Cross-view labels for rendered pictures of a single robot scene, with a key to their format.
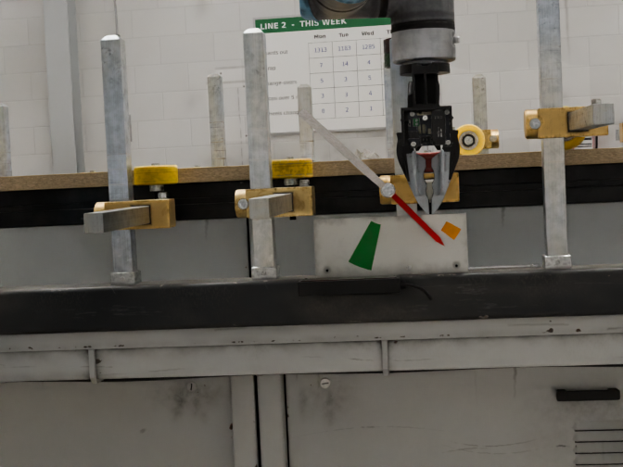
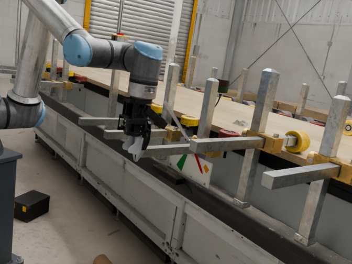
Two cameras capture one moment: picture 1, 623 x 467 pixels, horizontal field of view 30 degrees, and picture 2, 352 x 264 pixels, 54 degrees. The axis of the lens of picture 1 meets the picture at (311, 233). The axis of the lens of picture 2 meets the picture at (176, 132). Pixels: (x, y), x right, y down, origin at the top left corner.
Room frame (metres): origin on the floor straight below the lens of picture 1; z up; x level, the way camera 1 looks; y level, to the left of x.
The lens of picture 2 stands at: (0.98, -1.02, 1.18)
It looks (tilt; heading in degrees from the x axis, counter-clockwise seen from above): 13 degrees down; 44
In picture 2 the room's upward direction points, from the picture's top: 9 degrees clockwise
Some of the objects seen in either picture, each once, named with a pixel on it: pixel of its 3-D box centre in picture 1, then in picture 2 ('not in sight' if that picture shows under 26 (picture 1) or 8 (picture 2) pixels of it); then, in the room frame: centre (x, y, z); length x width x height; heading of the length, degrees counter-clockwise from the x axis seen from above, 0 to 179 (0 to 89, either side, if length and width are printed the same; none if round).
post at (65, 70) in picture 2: not in sight; (65, 71); (2.15, 1.33, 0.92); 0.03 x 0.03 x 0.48; 84
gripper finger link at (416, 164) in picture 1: (418, 183); (130, 146); (1.66, -0.16, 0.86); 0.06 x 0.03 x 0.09; 174
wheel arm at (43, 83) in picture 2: not in sight; (53, 84); (2.05, 1.30, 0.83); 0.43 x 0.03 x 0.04; 174
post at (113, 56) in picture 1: (120, 172); not in sight; (2.05, 0.33, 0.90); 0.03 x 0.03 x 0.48; 84
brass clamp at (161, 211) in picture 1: (134, 214); not in sight; (2.05, 0.31, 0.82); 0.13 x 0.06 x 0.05; 84
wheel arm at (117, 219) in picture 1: (131, 218); (122, 121); (1.95, 0.30, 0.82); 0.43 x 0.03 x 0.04; 174
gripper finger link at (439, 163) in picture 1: (439, 182); (135, 149); (1.65, -0.19, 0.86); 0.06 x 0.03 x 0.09; 174
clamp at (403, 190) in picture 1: (419, 188); (206, 145); (2.00, -0.19, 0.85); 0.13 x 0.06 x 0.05; 84
